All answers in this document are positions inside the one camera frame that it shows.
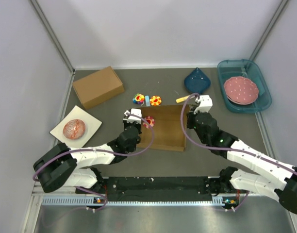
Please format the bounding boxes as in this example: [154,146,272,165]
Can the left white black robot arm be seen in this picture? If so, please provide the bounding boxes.
[33,117,141,193]

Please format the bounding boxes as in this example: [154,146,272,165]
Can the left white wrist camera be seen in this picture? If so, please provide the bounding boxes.
[123,108,142,124]

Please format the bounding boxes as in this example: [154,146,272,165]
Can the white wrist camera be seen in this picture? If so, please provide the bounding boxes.
[123,108,142,124]
[194,95,213,114]

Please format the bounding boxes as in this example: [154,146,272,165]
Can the pink plush flower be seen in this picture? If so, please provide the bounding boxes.
[143,116,155,129]

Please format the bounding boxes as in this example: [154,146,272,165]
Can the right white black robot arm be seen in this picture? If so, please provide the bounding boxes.
[186,111,297,215]

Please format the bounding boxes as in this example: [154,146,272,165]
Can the light blue highlighter pen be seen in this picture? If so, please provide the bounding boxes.
[145,96,150,107]

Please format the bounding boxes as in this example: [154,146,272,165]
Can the closed brown cardboard box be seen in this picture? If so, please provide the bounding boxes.
[72,67,125,110]

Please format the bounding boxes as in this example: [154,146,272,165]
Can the red patterned bowl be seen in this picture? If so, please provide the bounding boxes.
[63,119,86,140]

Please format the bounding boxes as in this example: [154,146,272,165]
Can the yellow highlighter pen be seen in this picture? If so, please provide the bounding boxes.
[176,95,189,103]

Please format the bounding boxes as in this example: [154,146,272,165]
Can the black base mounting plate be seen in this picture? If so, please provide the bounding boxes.
[75,176,239,202]

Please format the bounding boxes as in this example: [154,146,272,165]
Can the pink polka dot plate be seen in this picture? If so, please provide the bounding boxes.
[224,76,259,105]

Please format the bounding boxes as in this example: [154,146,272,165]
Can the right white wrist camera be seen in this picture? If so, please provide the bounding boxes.
[194,95,213,114]

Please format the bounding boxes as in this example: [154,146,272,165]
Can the rainbow plush flower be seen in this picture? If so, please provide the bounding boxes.
[132,93,145,104]

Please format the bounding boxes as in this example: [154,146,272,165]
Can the white square board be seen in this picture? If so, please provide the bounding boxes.
[49,106,102,148]

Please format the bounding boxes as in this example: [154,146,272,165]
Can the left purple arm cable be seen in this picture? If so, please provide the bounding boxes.
[33,114,155,211]

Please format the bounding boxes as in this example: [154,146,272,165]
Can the grey slotted cable duct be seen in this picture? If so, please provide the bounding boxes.
[41,195,239,207]

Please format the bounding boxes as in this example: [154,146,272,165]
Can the orange plush flower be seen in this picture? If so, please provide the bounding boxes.
[149,96,162,106]

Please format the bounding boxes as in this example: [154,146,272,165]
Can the brown cardboard box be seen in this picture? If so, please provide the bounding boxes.
[137,105,186,152]
[72,67,125,110]

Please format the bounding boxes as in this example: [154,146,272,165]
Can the teal transparent plastic bin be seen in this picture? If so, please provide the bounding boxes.
[217,59,272,114]

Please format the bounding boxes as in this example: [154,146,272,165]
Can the dark blue teardrop dish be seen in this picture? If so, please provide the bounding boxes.
[184,67,211,95]

